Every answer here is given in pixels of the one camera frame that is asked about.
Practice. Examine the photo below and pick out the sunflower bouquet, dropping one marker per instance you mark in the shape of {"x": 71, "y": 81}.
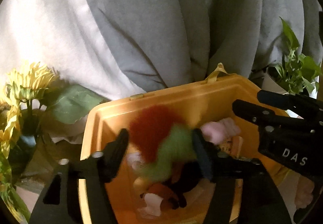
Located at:
{"x": 27, "y": 82}

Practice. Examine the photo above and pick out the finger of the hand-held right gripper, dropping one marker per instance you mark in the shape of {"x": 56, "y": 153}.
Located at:
{"x": 248, "y": 111}
{"x": 290, "y": 100}

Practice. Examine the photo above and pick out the grey ribbed vase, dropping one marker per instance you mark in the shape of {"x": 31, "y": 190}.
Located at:
{"x": 26, "y": 143}

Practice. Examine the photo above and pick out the white plant pot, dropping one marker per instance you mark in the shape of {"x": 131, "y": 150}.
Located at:
{"x": 268, "y": 83}

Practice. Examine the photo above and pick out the green potted plant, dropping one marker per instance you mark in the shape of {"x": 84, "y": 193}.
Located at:
{"x": 300, "y": 70}

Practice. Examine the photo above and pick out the red fuzzy scrunchie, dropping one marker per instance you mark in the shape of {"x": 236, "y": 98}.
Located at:
{"x": 151, "y": 128}

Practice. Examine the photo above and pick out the pink plush toy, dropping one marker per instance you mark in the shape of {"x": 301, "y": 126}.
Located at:
{"x": 219, "y": 130}

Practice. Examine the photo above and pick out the person's right hand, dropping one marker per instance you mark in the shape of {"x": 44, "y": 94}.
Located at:
{"x": 304, "y": 192}

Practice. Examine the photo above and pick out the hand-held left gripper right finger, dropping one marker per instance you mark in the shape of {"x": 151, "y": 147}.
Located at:
{"x": 201, "y": 154}

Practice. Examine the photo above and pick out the grey curtain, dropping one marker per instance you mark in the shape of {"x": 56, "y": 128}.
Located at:
{"x": 189, "y": 12}

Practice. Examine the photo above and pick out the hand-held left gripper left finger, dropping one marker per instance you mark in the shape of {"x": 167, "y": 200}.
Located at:
{"x": 120, "y": 144}

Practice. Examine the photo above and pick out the orange plastic crate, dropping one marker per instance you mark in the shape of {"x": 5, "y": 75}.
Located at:
{"x": 164, "y": 103}

